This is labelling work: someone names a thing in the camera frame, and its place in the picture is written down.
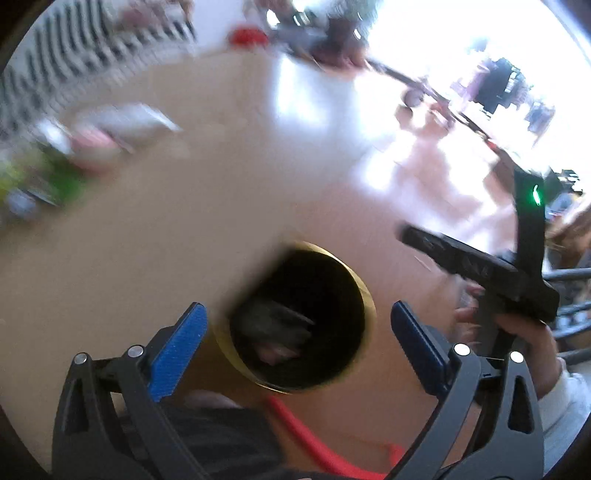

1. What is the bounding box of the grey blue paper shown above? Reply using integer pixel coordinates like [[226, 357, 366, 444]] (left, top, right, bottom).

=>
[[5, 189, 38, 220]]

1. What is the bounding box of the black gold trash can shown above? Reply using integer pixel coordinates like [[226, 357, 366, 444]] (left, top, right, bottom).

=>
[[181, 241, 378, 407]]

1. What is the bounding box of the red strap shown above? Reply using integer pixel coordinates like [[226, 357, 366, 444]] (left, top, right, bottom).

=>
[[264, 395, 408, 480]]

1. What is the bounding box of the potted green plant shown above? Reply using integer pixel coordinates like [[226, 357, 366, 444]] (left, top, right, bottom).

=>
[[311, 1, 367, 69]]

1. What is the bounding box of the white crumpled tissue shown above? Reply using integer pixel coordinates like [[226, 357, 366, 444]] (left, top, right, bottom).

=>
[[76, 103, 182, 151]]

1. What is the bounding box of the person's right hand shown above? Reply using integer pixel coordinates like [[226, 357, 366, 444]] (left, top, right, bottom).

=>
[[454, 283, 563, 399]]

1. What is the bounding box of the child tricycle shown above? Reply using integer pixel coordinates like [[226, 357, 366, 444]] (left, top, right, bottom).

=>
[[367, 59, 502, 153]]

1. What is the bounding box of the red plastic bag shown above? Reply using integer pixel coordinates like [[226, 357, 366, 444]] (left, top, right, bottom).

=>
[[228, 27, 270, 48]]

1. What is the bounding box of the pink purple plush toy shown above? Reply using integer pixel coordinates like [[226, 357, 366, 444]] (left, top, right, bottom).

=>
[[69, 127, 122, 174]]

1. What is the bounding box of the green toy truck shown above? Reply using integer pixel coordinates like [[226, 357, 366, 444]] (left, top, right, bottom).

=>
[[43, 156, 86, 206]]

